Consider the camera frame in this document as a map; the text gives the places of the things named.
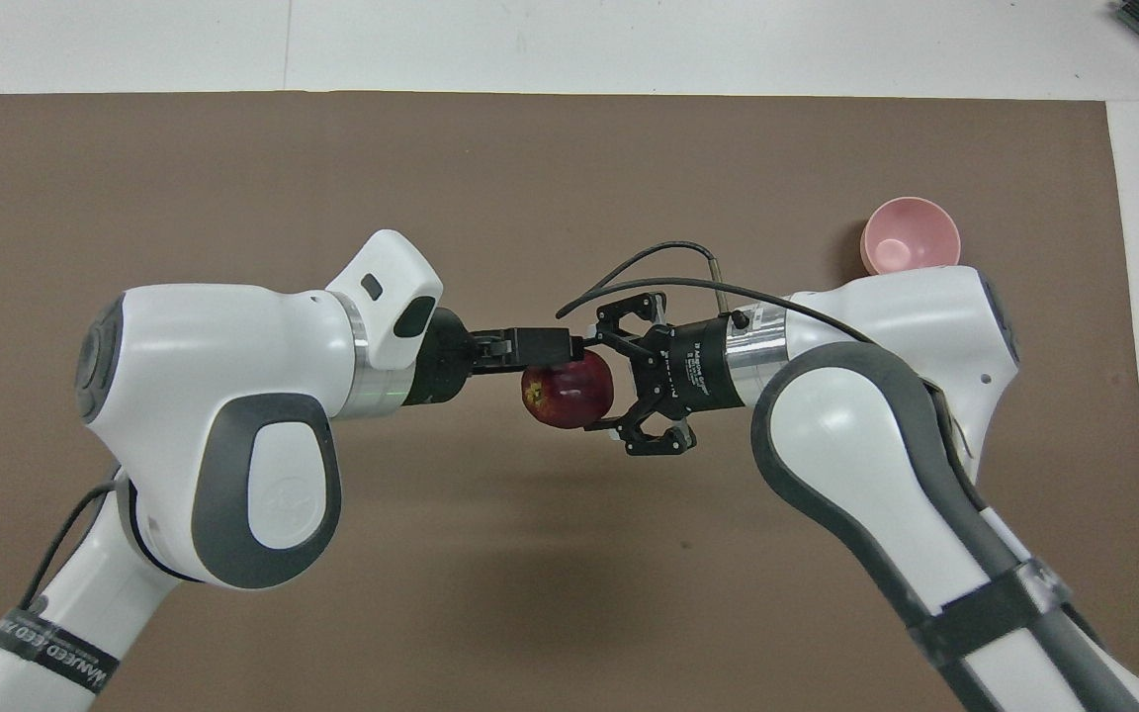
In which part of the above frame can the left arm gripper black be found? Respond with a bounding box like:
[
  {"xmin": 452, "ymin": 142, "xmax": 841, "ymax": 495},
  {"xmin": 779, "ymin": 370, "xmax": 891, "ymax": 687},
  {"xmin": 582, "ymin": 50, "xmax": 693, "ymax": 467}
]
[{"xmin": 405, "ymin": 308, "xmax": 587, "ymax": 407}]

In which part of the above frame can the right arm gripper black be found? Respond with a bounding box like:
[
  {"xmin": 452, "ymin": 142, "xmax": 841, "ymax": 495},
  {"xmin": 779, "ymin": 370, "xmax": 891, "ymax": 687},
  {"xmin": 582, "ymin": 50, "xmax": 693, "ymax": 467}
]
[{"xmin": 583, "ymin": 292, "xmax": 738, "ymax": 459}]

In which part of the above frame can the dark red apple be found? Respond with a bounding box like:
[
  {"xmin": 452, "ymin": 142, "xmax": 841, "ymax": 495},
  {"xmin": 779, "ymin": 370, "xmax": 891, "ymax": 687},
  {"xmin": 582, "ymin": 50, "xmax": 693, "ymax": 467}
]
[{"xmin": 519, "ymin": 352, "xmax": 617, "ymax": 431}]

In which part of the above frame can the pink bowl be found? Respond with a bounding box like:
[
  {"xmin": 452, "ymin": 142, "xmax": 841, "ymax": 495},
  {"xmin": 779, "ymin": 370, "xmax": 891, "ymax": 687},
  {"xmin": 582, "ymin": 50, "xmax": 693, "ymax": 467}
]
[{"xmin": 860, "ymin": 197, "xmax": 962, "ymax": 277}]

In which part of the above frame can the brown cardboard table mat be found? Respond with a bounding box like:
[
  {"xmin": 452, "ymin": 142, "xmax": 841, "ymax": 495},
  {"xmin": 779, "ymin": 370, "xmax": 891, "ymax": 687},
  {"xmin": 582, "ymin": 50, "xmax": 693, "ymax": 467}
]
[{"xmin": 0, "ymin": 91, "xmax": 1139, "ymax": 712}]

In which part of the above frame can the black right arm strap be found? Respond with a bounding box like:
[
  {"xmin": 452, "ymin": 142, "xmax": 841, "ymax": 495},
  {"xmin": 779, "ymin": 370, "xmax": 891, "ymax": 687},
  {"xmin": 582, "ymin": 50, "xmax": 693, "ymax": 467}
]
[{"xmin": 923, "ymin": 566, "xmax": 1037, "ymax": 666}]

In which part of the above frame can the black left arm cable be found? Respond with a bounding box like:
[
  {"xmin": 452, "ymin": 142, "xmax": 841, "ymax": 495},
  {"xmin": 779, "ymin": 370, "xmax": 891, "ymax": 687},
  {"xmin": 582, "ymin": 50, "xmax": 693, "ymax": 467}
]
[{"xmin": 20, "ymin": 479, "xmax": 128, "ymax": 610}]

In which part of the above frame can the black labelled left arm strap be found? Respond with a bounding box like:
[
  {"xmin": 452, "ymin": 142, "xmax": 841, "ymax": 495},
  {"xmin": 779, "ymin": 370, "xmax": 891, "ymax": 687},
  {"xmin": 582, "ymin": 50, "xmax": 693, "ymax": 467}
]
[{"xmin": 0, "ymin": 609, "xmax": 123, "ymax": 685}]

